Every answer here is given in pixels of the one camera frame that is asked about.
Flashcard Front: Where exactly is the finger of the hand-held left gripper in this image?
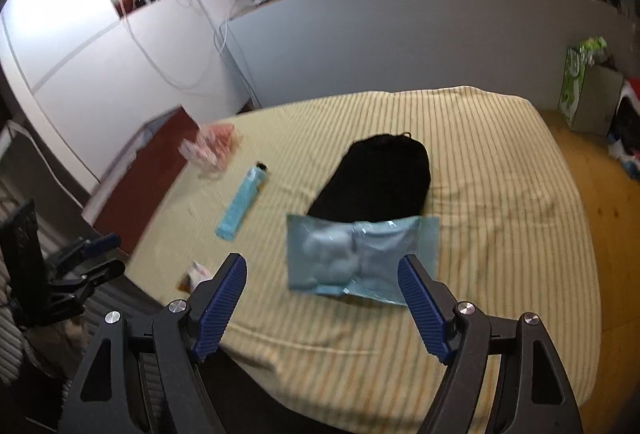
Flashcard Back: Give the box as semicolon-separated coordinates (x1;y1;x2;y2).
47;233;122;273
49;261;127;301

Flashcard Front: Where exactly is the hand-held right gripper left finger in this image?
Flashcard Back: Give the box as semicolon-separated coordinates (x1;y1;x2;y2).
59;253;248;434

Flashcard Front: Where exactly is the pink plastic packet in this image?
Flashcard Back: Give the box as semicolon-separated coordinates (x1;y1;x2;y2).
179;122;242;181

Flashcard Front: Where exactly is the black pouch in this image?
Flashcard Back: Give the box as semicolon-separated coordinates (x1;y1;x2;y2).
306;132;431;225

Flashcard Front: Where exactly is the blue cotton ball packet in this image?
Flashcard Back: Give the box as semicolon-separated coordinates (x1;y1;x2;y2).
284;213;441;308

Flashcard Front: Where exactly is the white power cable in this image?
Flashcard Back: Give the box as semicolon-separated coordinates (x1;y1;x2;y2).
214;18;262;111

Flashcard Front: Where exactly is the pile of clothes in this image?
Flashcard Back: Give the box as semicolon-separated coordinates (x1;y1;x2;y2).
607;104;640;175

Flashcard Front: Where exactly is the green white carton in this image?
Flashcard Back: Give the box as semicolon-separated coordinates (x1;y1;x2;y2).
577;36;609;65

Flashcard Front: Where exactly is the red cloth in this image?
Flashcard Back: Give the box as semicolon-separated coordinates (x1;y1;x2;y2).
621;78;640;115

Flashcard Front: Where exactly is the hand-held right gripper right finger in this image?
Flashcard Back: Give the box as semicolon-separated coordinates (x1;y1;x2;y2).
397;254;583;434

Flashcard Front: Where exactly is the white lamp cable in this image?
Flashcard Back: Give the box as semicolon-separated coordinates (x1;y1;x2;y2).
91;0;212;90

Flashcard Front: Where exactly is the green printed cardboard box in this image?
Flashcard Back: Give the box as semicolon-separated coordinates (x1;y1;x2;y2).
557;46;626;137

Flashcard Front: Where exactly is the dark red storage box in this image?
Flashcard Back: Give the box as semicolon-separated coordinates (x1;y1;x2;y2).
81;106;202;255

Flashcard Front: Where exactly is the light blue tube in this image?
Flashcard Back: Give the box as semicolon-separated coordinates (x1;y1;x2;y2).
214;161;269;243

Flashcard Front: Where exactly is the small white packet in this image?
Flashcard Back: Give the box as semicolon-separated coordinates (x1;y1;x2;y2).
177;261;211;293

